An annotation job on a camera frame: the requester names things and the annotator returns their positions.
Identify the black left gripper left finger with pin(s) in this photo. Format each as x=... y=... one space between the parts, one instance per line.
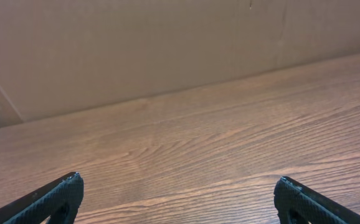
x=55 y=202

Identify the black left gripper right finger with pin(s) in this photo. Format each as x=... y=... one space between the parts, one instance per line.
x=298 y=204

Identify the brown cardboard back panel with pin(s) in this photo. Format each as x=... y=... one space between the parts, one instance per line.
x=58 y=57

